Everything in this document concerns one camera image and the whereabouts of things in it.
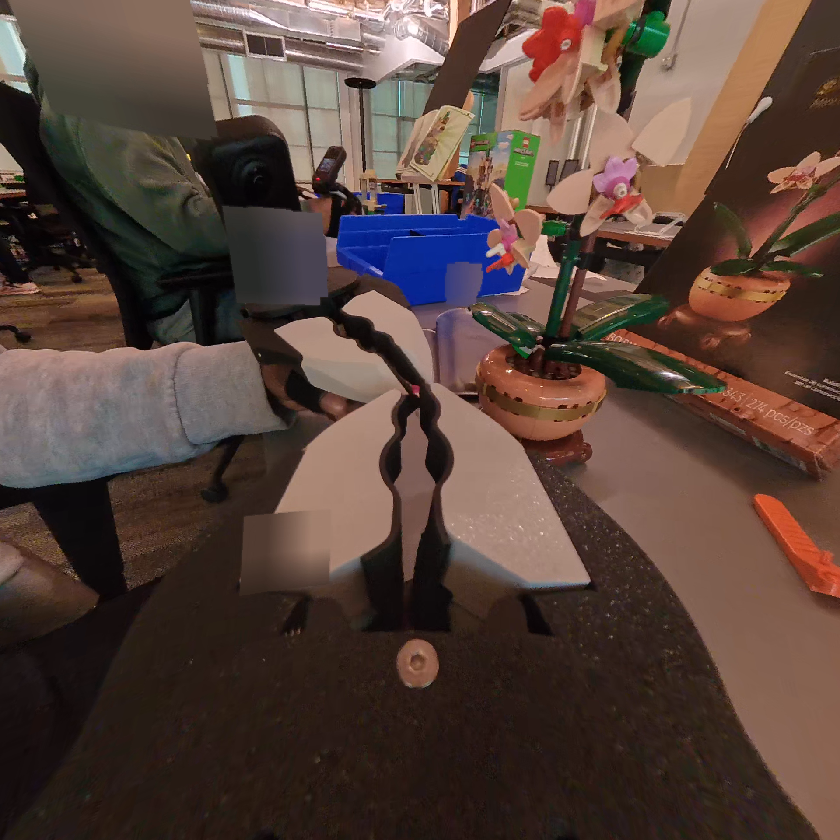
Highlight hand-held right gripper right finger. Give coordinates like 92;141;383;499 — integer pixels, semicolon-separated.
410;382;592;622

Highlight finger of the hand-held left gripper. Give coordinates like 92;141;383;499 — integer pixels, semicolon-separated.
338;292;435;393
274;315;422;403

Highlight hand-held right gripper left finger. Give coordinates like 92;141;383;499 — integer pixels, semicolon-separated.
276;390;412;629

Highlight person's left forearm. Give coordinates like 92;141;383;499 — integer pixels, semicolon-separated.
0;341;293;490

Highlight grey desk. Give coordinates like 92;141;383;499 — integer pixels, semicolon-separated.
262;269;840;837

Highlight person's left hand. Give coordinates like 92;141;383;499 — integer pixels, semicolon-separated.
261;363;350;421

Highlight blue plastic bin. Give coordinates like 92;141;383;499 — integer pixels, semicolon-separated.
336;213;527;307

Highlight black hand-held device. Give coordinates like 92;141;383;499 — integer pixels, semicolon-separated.
312;145;363;215

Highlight black floor lamp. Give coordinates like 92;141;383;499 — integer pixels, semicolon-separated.
344;77;377;179

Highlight toy brick orchid in pot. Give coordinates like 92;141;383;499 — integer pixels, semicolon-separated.
469;0;726;463

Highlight illustrated booklets on stand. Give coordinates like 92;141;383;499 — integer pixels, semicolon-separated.
395;105;476;182

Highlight green toy set box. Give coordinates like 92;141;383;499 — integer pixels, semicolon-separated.
461;130;542;219

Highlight white paper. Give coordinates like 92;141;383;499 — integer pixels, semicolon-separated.
524;235;634;294

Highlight black board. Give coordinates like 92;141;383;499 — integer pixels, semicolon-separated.
422;0;514;117

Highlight clear acrylic stand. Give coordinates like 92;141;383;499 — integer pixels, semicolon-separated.
629;213;688;238

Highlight black office chair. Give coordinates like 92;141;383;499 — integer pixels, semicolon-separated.
0;82;245;601

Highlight orange brick separator tool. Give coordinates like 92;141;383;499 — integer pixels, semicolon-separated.
752;493;840;599

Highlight person's leg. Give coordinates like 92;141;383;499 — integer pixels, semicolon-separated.
0;533;101;652

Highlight black orchid set box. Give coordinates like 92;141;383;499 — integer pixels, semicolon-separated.
607;0;840;479

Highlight silver air duct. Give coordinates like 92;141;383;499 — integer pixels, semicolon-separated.
190;0;460;74

